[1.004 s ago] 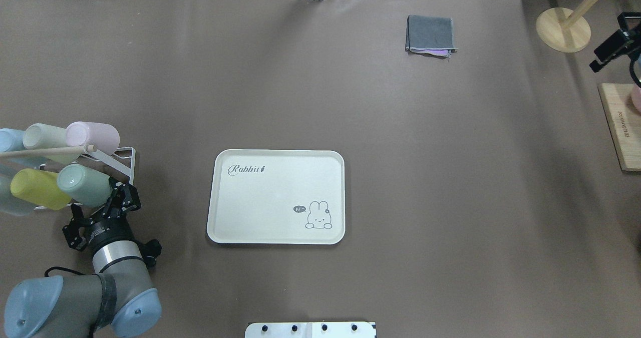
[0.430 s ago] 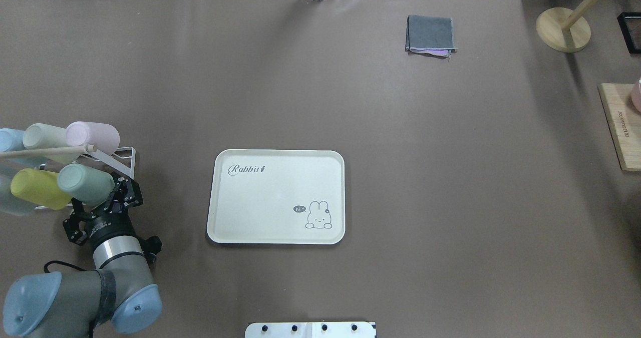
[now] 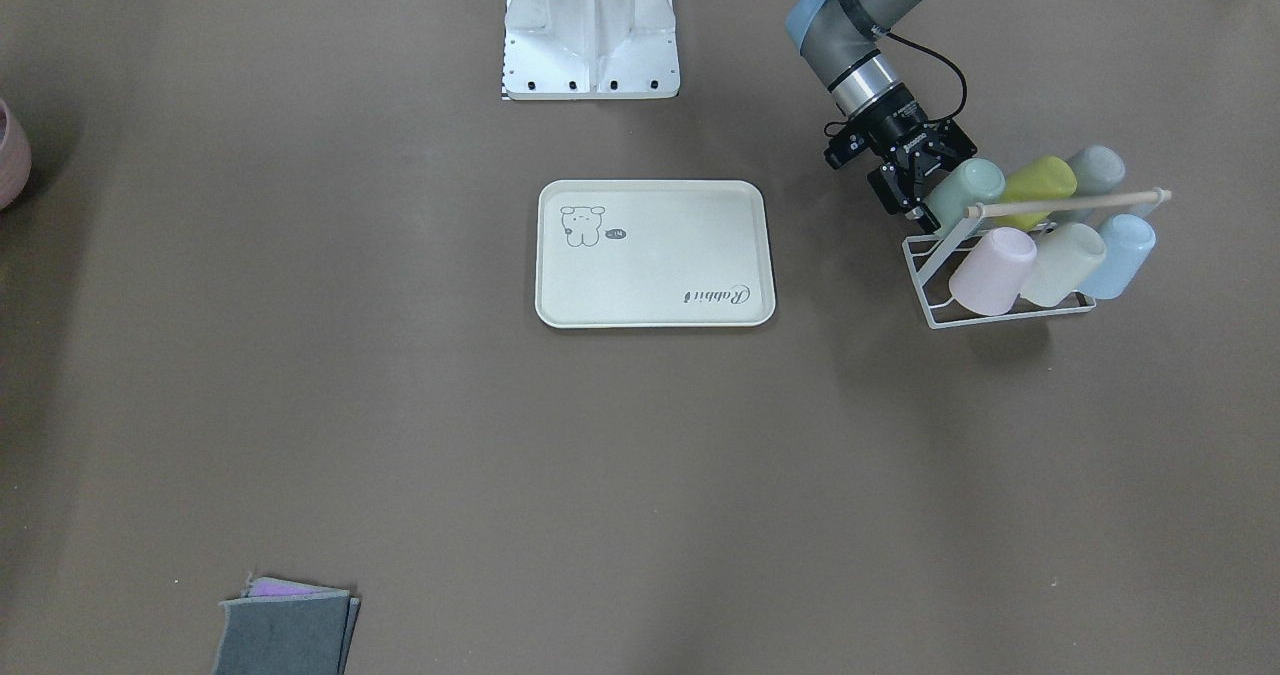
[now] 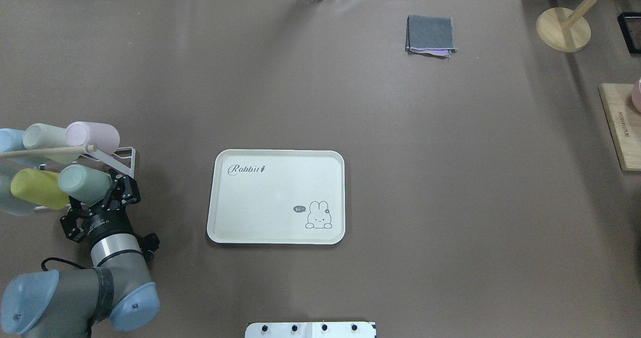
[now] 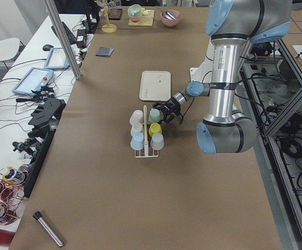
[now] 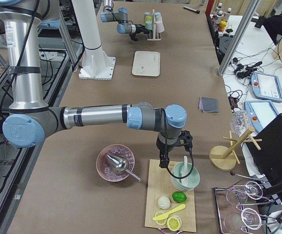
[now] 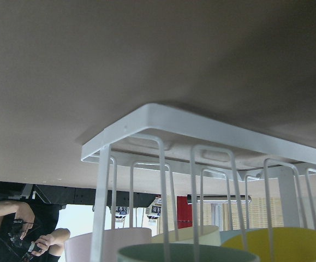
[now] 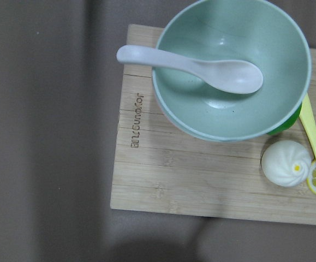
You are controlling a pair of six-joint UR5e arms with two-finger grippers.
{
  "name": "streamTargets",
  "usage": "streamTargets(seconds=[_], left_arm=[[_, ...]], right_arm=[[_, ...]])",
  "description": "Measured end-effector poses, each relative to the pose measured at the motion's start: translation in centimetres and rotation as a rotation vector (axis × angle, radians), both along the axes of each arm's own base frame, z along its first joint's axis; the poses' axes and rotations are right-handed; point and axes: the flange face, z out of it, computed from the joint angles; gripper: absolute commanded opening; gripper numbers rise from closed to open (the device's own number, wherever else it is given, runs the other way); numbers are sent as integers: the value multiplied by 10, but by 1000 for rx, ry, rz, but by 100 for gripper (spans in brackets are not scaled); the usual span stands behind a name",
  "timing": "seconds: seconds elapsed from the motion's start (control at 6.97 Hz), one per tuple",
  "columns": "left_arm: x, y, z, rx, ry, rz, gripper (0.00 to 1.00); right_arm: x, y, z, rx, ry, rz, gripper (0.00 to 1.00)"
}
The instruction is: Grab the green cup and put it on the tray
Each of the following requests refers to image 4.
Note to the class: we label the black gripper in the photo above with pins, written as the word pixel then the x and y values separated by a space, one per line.
pixel 106 223

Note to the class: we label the green plastic cup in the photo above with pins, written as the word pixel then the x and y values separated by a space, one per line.
pixel 84 184

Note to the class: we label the cream rabbit tray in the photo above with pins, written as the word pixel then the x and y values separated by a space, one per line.
pixel 264 196

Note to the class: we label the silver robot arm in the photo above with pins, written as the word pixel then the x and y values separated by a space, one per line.
pixel 117 287

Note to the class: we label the yellow plastic cup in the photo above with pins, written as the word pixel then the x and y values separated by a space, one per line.
pixel 40 188

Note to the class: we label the pink plastic cup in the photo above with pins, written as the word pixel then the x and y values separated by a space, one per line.
pixel 105 137

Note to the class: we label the grey plastic cup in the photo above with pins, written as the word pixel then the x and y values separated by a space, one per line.
pixel 9 203

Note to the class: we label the cream plastic cup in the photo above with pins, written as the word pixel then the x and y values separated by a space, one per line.
pixel 44 136

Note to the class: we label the light blue plastic cup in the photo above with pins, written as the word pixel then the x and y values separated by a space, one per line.
pixel 12 140

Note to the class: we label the grey folded cloth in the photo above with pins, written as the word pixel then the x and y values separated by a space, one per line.
pixel 432 36

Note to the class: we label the wooden mug tree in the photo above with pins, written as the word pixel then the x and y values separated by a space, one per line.
pixel 563 29

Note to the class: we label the wooden cutting board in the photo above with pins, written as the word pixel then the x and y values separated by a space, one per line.
pixel 623 121

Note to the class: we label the pink bowl with ice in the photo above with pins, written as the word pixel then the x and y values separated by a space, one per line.
pixel 636 95

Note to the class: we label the white wire cup rack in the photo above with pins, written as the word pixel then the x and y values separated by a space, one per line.
pixel 123 160

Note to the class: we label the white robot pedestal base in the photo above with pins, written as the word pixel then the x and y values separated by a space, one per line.
pixel 349 328

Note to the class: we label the black wire glass rack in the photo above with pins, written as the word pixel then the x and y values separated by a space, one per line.
pixel 629 23

